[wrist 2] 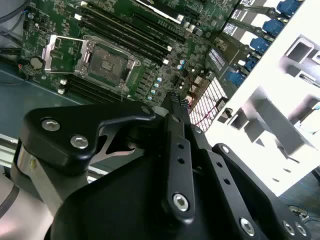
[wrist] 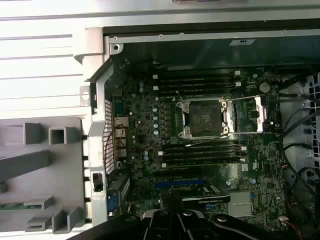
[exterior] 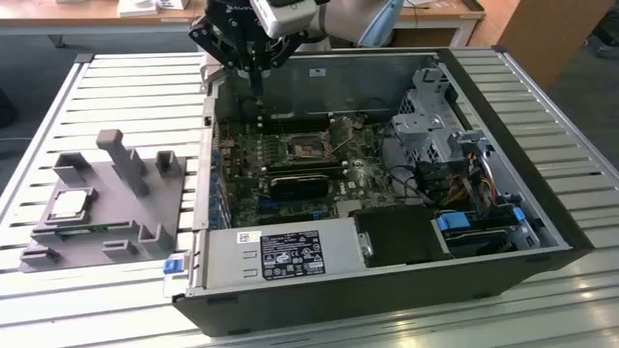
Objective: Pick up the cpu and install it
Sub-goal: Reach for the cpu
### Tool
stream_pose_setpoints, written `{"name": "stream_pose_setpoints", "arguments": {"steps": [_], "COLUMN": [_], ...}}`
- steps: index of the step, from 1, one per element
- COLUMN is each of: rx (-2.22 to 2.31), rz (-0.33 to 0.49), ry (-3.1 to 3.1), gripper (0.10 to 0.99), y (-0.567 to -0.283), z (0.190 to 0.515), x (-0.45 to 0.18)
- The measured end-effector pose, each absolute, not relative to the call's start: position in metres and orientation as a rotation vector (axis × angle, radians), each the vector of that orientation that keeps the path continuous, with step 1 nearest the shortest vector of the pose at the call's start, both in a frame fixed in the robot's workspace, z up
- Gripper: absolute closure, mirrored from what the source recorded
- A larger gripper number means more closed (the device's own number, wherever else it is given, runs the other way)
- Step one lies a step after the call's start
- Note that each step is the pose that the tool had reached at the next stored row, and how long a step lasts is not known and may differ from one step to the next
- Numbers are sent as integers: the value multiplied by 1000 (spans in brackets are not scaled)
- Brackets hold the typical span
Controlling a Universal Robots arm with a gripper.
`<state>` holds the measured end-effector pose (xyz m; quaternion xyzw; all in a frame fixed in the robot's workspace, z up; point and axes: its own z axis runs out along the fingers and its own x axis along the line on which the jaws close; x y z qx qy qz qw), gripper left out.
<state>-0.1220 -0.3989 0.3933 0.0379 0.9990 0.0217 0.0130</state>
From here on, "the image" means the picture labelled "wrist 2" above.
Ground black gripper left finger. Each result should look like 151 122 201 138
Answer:
18 91 198 226

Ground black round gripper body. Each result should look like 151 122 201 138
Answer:
51 149 242 240

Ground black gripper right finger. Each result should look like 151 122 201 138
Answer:
179 91 313 240

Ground metal socket cover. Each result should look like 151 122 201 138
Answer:
41 34 95 76

